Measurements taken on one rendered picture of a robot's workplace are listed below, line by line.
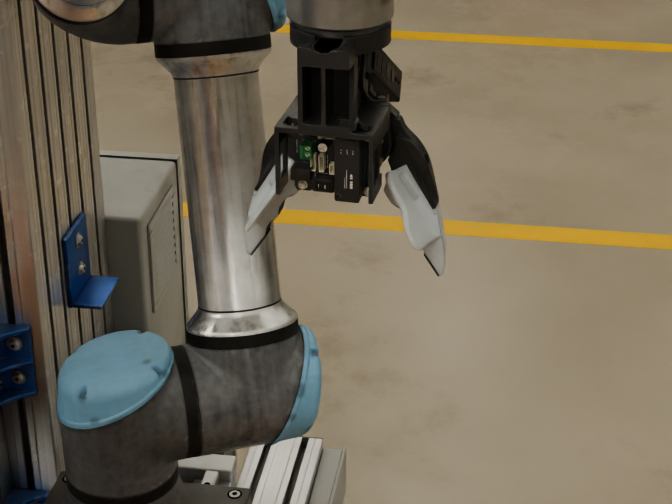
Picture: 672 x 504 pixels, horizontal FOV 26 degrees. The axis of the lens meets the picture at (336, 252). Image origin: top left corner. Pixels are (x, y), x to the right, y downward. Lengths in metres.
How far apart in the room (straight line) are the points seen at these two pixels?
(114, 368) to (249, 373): 0.13
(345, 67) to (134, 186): 0.96
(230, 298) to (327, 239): 3.02
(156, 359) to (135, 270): 0.42
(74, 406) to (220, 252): 0.21
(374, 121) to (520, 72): 4.85
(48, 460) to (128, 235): 0.30
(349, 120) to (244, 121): 0.43
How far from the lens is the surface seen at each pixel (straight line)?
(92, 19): 1.35
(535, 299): 4.18
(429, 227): 1.08
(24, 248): 1.60
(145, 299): 1.88
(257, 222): 1.11
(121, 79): 5.80
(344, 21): 0.99
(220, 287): 1.46
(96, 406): 1.43
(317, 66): 0.99
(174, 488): 1.53
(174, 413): 1.45
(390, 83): 1.10
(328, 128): 1.00
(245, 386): 1.46
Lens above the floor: 2.03
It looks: 27 degrees down
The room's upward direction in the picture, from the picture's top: straight up
